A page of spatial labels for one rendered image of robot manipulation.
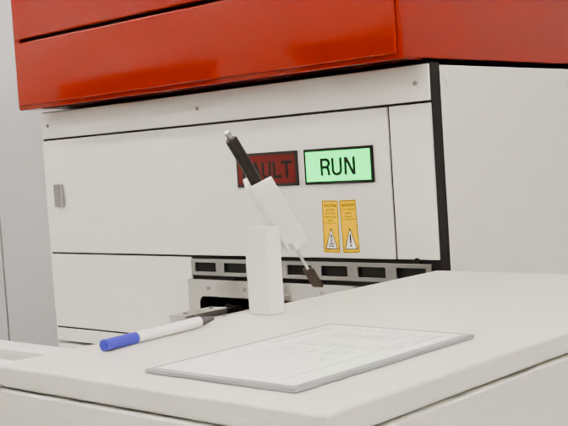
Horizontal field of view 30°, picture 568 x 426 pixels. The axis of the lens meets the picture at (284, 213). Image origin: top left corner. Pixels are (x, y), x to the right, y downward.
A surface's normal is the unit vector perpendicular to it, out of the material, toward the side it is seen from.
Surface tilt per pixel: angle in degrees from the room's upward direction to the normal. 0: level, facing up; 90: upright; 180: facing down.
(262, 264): 90
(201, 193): 90
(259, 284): 90
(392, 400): 90
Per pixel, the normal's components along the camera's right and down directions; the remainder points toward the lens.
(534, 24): 0.73, -0.01
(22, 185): -0.67, 0.08
